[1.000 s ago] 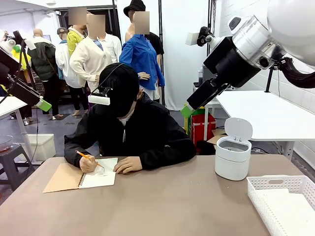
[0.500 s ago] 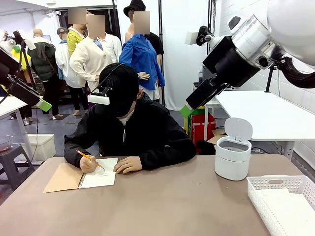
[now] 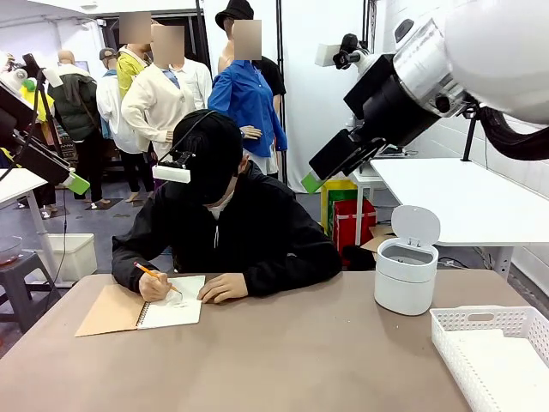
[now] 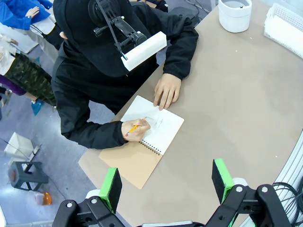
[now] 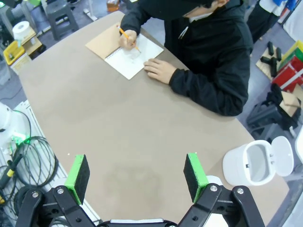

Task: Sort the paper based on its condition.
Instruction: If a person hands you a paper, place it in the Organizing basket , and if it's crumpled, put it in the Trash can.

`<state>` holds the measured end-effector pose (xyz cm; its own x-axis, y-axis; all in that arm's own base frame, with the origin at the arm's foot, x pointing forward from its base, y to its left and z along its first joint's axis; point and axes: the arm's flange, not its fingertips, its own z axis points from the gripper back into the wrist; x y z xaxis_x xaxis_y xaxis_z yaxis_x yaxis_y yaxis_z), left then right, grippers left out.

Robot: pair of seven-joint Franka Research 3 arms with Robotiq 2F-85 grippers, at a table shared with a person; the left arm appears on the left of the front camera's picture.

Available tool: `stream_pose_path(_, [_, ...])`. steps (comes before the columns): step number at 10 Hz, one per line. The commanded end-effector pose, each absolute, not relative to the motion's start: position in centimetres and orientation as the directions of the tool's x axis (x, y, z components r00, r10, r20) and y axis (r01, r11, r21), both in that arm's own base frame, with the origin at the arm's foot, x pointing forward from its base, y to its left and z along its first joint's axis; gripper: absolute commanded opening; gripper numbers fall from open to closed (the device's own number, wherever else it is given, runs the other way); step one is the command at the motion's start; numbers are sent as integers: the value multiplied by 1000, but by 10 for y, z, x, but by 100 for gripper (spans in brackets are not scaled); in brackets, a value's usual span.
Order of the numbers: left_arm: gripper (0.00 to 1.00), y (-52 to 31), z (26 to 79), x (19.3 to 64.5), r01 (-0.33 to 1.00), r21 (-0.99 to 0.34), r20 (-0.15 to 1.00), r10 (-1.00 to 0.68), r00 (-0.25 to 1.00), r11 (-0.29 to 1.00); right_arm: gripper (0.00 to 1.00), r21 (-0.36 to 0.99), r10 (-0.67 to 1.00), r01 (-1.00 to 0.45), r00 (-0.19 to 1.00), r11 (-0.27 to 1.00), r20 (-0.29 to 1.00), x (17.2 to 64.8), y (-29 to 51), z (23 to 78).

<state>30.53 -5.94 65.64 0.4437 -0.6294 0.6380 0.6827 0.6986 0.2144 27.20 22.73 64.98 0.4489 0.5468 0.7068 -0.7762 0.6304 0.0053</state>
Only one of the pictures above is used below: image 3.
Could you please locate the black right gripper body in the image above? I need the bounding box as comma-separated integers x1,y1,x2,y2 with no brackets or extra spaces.
342,53,443,149

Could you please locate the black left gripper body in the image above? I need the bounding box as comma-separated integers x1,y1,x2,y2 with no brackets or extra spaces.
0,83,38,146

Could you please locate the yellow pencil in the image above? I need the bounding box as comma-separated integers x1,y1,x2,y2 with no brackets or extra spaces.
132,261,184,297

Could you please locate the spiral notebook with brown cover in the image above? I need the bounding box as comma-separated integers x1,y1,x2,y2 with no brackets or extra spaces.
75,274,207,338

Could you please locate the person's left forearm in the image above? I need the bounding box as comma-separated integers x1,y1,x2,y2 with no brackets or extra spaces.
242,252,343,298

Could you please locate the person's right forearm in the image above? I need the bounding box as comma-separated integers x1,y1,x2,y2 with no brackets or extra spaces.
112,242,162,289

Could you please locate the person's right hand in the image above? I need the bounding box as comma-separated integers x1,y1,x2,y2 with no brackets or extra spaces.
137,269,173,303

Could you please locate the person's left hand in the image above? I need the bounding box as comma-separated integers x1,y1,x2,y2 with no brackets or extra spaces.
196,272,248,305

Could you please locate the small white table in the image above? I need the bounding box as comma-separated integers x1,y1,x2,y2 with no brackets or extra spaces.
349,165,387,245

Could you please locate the yellow and green bag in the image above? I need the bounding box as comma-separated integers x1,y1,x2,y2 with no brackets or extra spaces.
321,179,359,235

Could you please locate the mannequin in colourful clothes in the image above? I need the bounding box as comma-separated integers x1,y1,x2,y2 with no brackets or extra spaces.
0,51,59,218

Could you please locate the white side table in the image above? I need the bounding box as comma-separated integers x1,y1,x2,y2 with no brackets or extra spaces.
0,167,74,288

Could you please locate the white storage box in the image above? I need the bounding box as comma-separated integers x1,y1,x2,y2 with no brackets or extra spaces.
42,233,98,284

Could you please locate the mannequin in white shirt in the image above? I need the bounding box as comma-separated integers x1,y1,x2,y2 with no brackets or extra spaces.
96,46,142,203

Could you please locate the red bag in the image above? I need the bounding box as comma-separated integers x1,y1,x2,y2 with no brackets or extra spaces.
333,197,377,266

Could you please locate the black stand pole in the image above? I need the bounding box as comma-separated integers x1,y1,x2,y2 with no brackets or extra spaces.
275,0,287,190
362,0,378,44
195,0,214,78

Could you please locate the brown cardboard sheet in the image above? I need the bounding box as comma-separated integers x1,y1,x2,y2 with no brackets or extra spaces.
359,226,398,254

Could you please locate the black tripod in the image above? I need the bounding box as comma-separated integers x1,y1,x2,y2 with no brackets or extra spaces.
461,109,480,163

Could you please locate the clear glass bowl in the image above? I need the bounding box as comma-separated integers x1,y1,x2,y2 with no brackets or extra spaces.
0,234,25,265

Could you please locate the mannequin in black t-shirt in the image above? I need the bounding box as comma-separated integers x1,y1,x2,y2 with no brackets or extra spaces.
252,55,287,130

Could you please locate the grey plastic stool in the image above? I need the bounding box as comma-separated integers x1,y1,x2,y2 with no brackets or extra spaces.
0,251,62,336

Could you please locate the person in black jacket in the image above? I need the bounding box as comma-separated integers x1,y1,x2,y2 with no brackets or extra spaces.
112,161,343,298

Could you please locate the mannequin in blue shirt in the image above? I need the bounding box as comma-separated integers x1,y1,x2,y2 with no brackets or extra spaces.
208,19,289,177

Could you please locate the mannequin in yellow jacket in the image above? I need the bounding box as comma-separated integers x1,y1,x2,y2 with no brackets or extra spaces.
116,12,154,102

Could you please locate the mannequin in cream jacket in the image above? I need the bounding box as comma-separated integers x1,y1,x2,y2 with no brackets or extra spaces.
121,24,214,162

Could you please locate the black cap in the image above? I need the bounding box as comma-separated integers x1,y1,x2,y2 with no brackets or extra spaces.
171,109,244,205

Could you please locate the person's head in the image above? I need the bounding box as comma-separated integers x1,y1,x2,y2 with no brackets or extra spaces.
201,152,252,222

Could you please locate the white lidded trash bin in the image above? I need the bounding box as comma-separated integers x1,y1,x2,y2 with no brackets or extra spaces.
373,204,442,318

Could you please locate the black bucket hat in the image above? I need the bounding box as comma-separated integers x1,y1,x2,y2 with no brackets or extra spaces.
214,0,255,32

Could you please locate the white perforated plastic basket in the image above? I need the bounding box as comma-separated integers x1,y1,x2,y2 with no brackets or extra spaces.
430,305,549,412

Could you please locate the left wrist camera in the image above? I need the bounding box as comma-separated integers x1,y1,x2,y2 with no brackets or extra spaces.
0,68,29,94

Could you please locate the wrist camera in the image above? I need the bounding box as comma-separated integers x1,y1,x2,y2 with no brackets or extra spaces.
315,33,372,70
0,68,29,94

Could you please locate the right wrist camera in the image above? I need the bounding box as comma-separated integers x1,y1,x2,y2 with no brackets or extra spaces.
315,33,372,70

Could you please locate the white head-mounted camera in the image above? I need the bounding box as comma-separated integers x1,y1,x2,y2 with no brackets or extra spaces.
152,148,197,185

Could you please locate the black cable sleeve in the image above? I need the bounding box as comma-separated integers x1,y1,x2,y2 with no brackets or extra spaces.
474,105,549,162

